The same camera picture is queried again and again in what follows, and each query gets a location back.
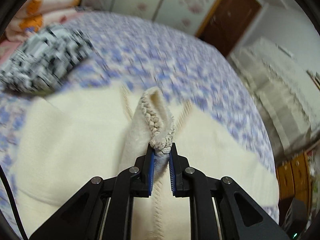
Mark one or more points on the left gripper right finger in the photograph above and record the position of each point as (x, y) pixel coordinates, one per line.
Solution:
(219, 208)

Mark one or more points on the beige covered furniture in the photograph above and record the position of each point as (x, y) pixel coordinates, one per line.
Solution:
(286, 97)

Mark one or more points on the rolled bear print quilt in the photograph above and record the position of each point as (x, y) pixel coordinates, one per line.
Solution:
(36, 14)

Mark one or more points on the dark wooden door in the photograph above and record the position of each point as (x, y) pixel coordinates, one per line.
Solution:
(226, 22)

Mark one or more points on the orange wooden drawer cabinet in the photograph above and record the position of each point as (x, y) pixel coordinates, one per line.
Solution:
(294, 179)

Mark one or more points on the black white folded garment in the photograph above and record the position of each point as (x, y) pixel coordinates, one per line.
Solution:
(41, 63)

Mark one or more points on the purple cat print blanket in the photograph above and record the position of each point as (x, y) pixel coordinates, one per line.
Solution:
(145, 84)

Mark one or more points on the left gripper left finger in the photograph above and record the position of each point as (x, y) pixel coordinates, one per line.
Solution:
(102, 208)

